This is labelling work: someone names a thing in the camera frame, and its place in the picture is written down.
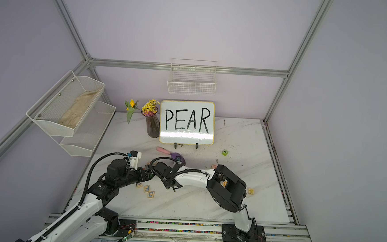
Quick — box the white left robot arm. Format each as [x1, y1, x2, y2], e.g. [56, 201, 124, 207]
[16, 151, 155, 242]

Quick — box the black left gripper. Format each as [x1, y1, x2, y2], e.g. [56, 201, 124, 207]
[117, 162, 155, 191]

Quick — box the white wire wall basket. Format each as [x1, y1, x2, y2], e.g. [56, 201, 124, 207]
[167, 58, 218, 96]

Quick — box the wooden letter C block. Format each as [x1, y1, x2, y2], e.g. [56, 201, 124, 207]
[148, 190, 155, 198]

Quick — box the ribbed glass vase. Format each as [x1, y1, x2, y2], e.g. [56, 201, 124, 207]
[146, 114, 160, 138]

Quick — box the yellow flower bouquet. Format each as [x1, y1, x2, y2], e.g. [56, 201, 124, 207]
[141, 99, 160, 117]

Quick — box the loose yellow flower stem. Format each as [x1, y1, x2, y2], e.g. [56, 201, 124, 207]
[125, 99, 139, 124]

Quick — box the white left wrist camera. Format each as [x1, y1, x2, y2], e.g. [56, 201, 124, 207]
[127, 151, 142, 170]

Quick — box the green letter N block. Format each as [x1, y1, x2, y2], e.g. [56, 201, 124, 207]
[221, 150, 229, 156]

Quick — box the wooden letter F block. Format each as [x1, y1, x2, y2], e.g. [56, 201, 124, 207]
[143, 185, 151, 192]

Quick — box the white mesh double shelf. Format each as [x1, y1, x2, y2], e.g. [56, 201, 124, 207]
[26, 71, 116, 157]

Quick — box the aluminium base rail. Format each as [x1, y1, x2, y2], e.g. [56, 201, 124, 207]
[43, 209, 316, 242]

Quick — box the yellow framed whiteboard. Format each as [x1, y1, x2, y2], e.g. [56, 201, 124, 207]
[159, 100, 215, 147]

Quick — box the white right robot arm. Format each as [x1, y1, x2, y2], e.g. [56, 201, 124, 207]
[148, 157, 264, 242]

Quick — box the beige cloth in shelf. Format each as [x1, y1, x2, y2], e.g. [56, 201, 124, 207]
[58, 90, 100, 129]

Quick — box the pink handled purple shovel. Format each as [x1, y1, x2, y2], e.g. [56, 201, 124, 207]
[156, 147, 186, 165]

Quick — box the aluminium cage frame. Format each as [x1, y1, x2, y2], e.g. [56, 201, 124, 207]
[0, 0, 336, 242]

